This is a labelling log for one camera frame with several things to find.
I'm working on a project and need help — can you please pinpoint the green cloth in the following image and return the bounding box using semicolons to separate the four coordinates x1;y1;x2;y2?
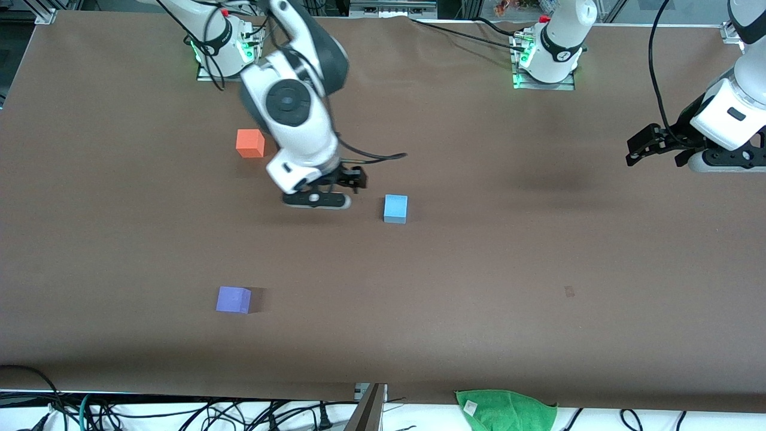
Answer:
455;389;558;431

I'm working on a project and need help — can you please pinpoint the black cable on table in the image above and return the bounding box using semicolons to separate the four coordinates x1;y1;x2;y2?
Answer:
410;17;533;51

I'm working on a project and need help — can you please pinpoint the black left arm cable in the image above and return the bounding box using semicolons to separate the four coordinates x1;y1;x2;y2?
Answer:
649;0;689;145

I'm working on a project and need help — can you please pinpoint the silver power strip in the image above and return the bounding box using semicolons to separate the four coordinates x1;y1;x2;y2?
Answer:
350;0;438;19

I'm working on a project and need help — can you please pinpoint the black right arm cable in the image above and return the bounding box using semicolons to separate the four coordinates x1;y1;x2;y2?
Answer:
200;0;408;164

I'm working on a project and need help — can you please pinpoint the purple block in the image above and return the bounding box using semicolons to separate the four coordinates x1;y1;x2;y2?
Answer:
216;286;252;314

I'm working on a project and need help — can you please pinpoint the aluminium profile post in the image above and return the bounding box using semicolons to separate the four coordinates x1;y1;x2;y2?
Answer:
345;383;388;431

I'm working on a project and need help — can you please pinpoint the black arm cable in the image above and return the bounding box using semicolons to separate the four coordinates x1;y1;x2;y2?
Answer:
200;0;408;164
649;0;689;145

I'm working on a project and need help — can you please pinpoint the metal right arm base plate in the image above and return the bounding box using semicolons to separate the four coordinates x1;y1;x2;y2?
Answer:
196;27;265;82

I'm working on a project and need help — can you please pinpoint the black looped floor cable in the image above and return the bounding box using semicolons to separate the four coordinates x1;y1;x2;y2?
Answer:
0;365;68;431

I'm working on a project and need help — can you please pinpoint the light blue block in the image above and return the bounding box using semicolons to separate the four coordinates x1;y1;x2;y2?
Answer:
384;194;409;224

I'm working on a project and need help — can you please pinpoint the orange block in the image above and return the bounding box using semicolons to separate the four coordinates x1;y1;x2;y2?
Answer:
236;129;265;159

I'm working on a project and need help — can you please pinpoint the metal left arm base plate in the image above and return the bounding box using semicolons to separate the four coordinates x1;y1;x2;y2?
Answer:
512;33;577;91

